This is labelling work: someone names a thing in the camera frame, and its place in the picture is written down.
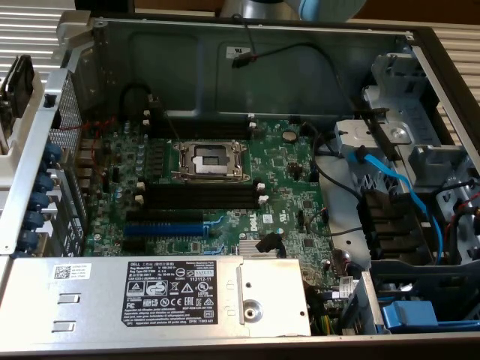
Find RAM slot white latches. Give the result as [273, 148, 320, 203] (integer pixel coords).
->
[143, 119, 260, 135]
[133, 193, 269, 210]
[143, 109, 258, 125]

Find silver CPU socket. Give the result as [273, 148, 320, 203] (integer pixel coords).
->
[170, 139, 254, 185]

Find green Dell motherboard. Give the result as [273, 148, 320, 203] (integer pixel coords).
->
[76, 118, 361, 301]

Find silver finned heatsink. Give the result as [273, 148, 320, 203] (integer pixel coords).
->
[238, 239, 287, 260]

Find black angled plug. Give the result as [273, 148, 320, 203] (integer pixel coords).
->
[253, 232, 283, 257]

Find long black expansion slot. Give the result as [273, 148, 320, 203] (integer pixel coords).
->
[124, 208, 206, 225]

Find silver locking lever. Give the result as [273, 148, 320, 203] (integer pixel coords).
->
[164, 115, 182, 146]

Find blue expansion slot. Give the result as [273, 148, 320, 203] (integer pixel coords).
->
[122, 223, 206, 237]

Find short black expansion slot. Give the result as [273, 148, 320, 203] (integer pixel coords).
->
[120, 238, 148, 253]

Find grey metal PC case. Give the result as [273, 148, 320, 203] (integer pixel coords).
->
[0, 14, 480, 346]

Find black plastic bar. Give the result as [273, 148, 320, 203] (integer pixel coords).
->
[351, 106, 401, 161]

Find silver power supply unit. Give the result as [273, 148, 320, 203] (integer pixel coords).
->
[0, 256, 313, 338]

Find blue card retention clip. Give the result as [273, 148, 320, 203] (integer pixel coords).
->
[24, 210, 46, 230]
[29, 190, 52, 211]
[37, 168, 57, 191]
[18, 230, 41, 251]
[43, 144, 63, 168]

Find metal disk bay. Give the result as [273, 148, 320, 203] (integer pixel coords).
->
[333, 52, 480, 263]

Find blue plastic drive latch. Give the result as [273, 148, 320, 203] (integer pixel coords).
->
[380, 299, 480, 335]

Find black wire with connector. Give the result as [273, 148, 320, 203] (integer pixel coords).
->
[231, 42, 359, 112]

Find blue flat data wire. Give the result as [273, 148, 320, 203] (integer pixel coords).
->
[346, 147, 448, 266]

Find black looped cable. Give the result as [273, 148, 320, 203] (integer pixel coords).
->
[118, 84, 152, 122]

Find black disk power wire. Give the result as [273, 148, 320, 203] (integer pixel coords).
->
[355, 189, 427, 262]

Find thin black cord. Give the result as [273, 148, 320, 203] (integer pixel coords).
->
[231, 13, 258, 57]

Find red and black twisted wire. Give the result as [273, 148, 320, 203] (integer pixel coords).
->
[59, 115, 118, 179]

